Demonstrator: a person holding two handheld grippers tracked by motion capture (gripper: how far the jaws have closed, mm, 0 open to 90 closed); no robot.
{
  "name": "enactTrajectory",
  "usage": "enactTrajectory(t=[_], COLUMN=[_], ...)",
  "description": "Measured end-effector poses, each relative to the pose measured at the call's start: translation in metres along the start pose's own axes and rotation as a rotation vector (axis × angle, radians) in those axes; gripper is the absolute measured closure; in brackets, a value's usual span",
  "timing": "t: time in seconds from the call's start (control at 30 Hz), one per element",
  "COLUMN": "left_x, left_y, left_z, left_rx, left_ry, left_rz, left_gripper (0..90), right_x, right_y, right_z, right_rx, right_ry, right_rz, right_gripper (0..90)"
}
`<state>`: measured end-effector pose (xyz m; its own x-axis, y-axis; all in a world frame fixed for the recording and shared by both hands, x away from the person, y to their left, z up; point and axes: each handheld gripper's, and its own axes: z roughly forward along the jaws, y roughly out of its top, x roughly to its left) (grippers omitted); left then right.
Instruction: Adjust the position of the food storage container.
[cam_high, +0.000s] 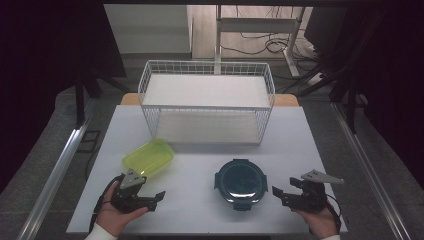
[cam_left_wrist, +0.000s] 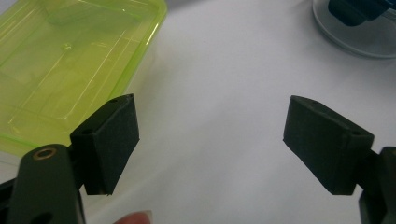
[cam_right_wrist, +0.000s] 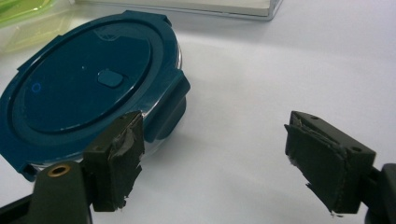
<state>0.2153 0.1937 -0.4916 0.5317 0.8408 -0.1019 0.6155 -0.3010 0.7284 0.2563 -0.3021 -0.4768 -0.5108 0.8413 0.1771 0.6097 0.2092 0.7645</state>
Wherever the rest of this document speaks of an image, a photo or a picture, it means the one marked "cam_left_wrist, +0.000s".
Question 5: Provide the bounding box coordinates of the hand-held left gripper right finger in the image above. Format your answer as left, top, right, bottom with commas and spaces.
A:
282, 94, 375, 196

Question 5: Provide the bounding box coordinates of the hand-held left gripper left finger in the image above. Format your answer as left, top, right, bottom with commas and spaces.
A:
69, 92, 140, 196

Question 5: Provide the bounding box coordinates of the rectangular container with green lid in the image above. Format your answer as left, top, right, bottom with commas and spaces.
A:
0, 0, 168, 158

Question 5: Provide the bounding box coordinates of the round container with blue lid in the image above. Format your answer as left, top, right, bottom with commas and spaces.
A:
312, 0, 396, 60

